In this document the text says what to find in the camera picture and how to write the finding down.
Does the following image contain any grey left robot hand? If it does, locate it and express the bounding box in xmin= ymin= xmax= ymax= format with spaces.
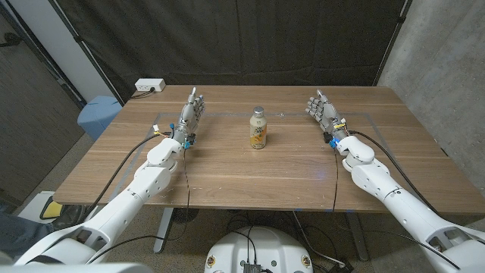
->
xmin=172 ymin=86 xmax=206 ymax=143

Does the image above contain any blue chair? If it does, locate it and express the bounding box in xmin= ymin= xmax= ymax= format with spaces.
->
xmin=77 ymin=95 xmax=123 ymax=142

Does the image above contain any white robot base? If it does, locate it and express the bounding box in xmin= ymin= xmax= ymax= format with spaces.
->
xmin=204 ymin=226 xmax=314 ymax=273

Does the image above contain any black door handle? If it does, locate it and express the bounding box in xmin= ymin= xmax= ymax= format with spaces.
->
xmin=0 ymin=32 xmax=24 ymax=49

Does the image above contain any black backdrop curtain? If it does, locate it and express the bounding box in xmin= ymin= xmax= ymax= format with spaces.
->
xmin=48 ymin=0 xmax=413 ymax=106

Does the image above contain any white power strip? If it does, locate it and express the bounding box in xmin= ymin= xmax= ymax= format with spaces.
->
xmin=134 ymin=78 xmax=167 ymax=93

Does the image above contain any black power adapter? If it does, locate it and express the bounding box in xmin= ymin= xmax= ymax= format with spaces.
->
xmin=328 ymin=260 xmax=355 ymax=273

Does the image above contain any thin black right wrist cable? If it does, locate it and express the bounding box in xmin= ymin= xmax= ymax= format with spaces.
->
xmin=331 ymin=147 xmax=340 ymax=213

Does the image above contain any white floor platform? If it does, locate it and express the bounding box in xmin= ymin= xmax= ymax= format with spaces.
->
xmin=17 ymin=190 xmax=58 ymax=224

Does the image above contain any person leg in blue jeans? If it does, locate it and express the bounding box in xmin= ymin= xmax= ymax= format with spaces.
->
xmin=0 ymin=211 xmax=54 ymax=262

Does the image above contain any black round floor fan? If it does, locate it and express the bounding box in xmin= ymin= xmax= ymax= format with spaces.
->
xmin=172 ymin=207 xmax=200 ymax=224

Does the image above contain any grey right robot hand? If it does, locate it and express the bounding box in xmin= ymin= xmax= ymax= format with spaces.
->
xmin=305 ymin=89 xmax=348 ymax=141

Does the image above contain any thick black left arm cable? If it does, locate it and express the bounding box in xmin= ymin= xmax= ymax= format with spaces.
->
xmin=85 ymin=131 xmax=174 ymax=217

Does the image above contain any dark leather shoe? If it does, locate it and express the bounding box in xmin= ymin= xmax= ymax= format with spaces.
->
xmin=51 ymin=204 xmax=94 ymax=231

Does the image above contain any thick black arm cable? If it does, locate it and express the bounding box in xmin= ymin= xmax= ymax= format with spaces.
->
xmin=347 ymin=130 xmax=443 ymax=215
xmin=85 ymin=131 xmax=174 ymax=217

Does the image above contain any black backdrop stand pole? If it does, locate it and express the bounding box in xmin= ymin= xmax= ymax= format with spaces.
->
xmin=373 ymin=0 xmax=413 ymax=86
xmin=48 ymin=0 xmax=125 ymax=106

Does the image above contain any grey table leg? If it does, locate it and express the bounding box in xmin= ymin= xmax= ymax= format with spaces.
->
xmin=153 ymin=207 xmax=175 ymax=254
xmin=344 ymin=212 xmax=371 ymax=262

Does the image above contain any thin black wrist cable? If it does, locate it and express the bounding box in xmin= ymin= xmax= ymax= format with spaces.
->
xmin=89 ymin=146 xmax=191 ymax=263
xmin=331 ymin=147 xmax=340 ymax=213

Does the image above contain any grey floor cable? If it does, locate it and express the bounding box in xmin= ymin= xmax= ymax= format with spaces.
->
xmin=291 ymin=210 xmax=348 ymax=268

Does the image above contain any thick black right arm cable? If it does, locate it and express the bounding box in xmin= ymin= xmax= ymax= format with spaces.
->
xmin=347 ymin=130 xmax=443 ymax=215

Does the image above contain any thin black left wrist cable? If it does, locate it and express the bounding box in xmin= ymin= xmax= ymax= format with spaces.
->
xmin=89 ymin=146 xmax=191 ymax=263

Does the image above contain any juice bottle with silver cap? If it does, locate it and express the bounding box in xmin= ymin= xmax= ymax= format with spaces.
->
xmin=249 ymin=106 xmax=268 ymax=150

